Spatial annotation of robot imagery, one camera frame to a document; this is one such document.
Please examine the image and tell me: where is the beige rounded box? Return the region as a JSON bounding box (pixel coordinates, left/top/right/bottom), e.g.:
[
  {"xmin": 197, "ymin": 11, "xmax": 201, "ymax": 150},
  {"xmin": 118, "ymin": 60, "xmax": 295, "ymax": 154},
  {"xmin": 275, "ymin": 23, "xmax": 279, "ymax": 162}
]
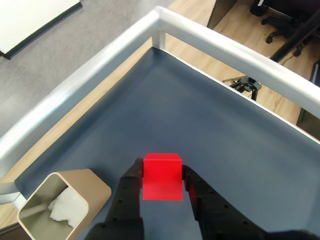
[{"xmin": 16, "ymin": 168, "xmax": 112, "ymax": 240}]

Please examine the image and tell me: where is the black floor device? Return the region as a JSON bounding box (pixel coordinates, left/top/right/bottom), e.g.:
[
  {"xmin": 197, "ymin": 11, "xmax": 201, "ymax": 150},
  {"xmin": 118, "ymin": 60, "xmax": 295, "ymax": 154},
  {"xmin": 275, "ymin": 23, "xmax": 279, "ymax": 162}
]
[{"xmin": 222, "ymin": 76, "xmax": 263, "ymax": 102}]

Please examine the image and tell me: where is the red cube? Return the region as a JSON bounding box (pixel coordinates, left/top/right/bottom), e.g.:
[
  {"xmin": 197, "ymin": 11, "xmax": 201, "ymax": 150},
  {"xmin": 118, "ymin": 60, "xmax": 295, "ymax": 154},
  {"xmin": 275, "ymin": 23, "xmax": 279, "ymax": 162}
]
[{"xmin": 142, "ymin": 152, "xmax": 184, "ymax": 201}]

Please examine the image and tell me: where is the white crumpled tissue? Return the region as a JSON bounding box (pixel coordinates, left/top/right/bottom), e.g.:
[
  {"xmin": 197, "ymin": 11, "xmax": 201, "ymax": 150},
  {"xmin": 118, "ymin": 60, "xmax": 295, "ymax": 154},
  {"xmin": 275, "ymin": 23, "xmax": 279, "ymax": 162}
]
[{"xmin": 47, "ymin": 187, "xmax": 80, "ymax": 228}]

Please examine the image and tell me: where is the dark desk panel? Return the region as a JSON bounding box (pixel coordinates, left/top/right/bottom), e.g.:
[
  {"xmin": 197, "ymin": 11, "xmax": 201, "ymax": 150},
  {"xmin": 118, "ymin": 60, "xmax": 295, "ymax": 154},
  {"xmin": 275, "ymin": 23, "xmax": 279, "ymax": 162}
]
[{"xmin": 206, "ymin": 0, "xmax": 239, "ymax": 30}]

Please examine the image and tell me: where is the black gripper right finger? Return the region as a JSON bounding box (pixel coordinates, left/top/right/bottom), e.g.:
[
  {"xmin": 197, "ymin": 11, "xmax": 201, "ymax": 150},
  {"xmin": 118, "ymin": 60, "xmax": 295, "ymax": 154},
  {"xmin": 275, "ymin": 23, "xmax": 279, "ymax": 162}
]
[{"xmin": 181, "ymin": 164, "xmax": 267, "ymax": 240}]

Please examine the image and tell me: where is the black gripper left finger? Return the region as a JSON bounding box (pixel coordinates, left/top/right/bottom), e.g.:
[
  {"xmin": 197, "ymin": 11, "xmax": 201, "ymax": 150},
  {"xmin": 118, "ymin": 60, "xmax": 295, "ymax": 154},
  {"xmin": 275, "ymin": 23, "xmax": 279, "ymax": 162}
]
[{"xmin": 86, "ymin": 157, "xmax": 146, "ymax": 240}]

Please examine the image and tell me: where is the white panel black edge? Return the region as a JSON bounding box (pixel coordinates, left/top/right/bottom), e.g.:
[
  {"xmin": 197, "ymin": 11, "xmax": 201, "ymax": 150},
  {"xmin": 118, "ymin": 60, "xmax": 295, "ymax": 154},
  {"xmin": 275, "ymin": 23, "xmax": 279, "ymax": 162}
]
[{"xmin": 0, "ymin": 0, "xmax": 83, "ymax": 61}]

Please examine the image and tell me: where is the dark brown furniture piece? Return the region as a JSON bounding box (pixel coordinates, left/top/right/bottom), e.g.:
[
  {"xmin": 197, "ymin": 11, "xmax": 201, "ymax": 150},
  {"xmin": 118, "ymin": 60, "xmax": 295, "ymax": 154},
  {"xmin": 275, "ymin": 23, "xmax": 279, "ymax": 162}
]
[{"xmin": 297, "ymin": 107, "xmax": 320, "ymax": 141}]

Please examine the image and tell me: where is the blue-grey table mat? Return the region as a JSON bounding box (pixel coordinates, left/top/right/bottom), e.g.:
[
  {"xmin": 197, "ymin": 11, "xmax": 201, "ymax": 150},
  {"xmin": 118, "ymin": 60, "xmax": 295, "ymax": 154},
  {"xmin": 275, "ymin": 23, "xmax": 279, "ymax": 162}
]
[{"xmin": 14, "ymin": 46, "xmax": 320, "ymax": 240}]

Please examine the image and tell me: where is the silver aluminium table frame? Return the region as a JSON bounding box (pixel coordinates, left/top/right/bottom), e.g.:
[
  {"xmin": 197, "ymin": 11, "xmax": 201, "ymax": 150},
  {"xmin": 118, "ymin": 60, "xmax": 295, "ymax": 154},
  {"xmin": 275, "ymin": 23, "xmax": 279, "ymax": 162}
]
[{"xmin": 0, "ymin": 5, "xmax": 320, "ymax": 206}]

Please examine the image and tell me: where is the black office chair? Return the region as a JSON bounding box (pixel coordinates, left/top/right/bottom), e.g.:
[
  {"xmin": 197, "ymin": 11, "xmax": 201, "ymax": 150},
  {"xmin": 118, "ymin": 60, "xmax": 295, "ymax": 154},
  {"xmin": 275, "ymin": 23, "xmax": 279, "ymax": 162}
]
[{"xmin": 249, "ymin": 0, "xmax": 320, "ymax": 57}]

